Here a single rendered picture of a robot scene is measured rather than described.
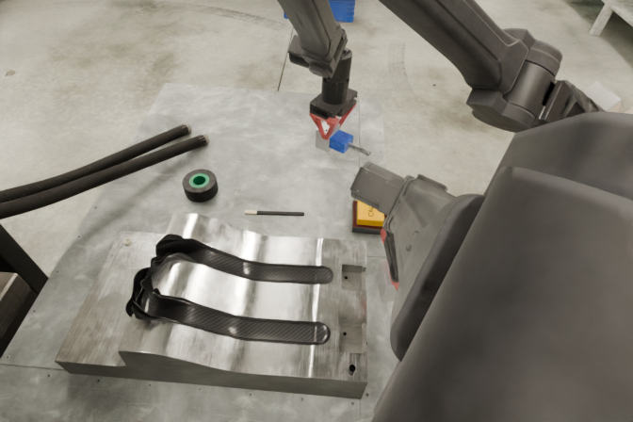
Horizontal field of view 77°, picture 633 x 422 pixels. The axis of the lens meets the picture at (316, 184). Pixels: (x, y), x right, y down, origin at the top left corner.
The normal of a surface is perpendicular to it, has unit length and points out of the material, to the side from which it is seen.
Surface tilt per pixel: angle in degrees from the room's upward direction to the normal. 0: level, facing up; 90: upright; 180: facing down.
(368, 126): 0
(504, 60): 66
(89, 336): 0
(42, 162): 0
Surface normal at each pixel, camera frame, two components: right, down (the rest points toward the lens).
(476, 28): 0.54, 0.29
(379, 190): -0.42, -0.09
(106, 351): 0.04, -0.68
